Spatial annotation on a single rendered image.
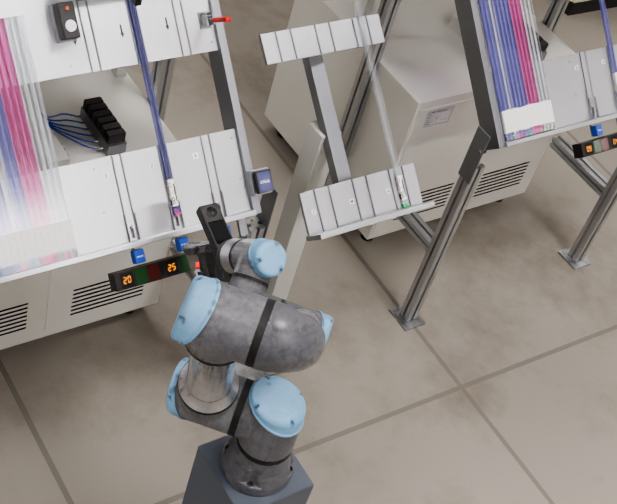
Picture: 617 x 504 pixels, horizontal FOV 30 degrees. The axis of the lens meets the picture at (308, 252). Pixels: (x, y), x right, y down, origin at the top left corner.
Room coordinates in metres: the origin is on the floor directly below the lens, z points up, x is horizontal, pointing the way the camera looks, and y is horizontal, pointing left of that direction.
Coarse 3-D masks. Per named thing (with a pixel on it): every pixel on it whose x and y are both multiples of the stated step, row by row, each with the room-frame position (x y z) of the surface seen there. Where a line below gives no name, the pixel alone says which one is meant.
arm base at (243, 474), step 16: (224, 448) 1.41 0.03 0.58; (240, 448) 1.37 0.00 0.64; (224, 464) 1.37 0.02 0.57; (240, 464) 1.36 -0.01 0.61; (256, 464) 1.35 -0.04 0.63; (272, 464) 1.36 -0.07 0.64; (288, 464) 1.39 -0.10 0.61; (240, 480) 1.34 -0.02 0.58; (256, 480) 1.35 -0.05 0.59; (272, 480) 1.36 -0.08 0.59; (288, 480) 1.39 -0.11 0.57; (256, 496) 1.34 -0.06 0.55
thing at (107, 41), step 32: (0, 0) 1.88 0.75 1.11; (32, 0) 1.93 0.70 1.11; (64, 0) 1.97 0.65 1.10; (96, 0) 2.02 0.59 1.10; (160, 0) 2.12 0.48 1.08; (192, 0) 2.17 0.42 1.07; (32, 32) 1.89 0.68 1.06; (96, 32) 1.98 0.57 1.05; (128, 32) 2.02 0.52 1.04; (160, 32) 2.07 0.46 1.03; (192, 32) 2.12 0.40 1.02; (64, 64) 1.89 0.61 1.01; (96, 64) 1.93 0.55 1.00; (128, 64) 1.98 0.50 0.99
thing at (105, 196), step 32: (96, 160) 1.80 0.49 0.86; (128, 160) 1.85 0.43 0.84; (160, 160) 1.89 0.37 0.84; (192, 160) 1.94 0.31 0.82; (224, 160) 1.99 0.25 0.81; (64, 192) 1.72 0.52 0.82; (96, 192) 1.76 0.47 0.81; (128, 192) 1.80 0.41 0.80; (160, 192) 1.85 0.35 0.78; (192, 192) 1.90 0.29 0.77; (224, 192) 1.94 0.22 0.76; (96, 224) 1.72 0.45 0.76; (128, 224) 1.76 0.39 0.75; (160, 224) 1.81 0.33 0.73; (192, 224) 1.85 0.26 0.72
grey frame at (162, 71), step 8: (160, 64) 2.33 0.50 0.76; (168, 64) 2.35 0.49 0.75; (152, 72) 2.35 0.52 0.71; (160, 72) 2.33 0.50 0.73; (168, 72) 2.34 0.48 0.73; (152, 80) 2.34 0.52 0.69; (160, 80) 2.33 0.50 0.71; (168, 80) 2.35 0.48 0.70; (160, 88) 2.33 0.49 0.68; (168, 88) 2.35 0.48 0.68; (160, 96) 2.34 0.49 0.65; (160, 104) 2.35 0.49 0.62; (160, 112) 2.34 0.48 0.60; (248, 224) 2.00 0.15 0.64; (256, 224) 2.01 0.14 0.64; (248, 232) 1.98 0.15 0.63; (256, 232) 1.99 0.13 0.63
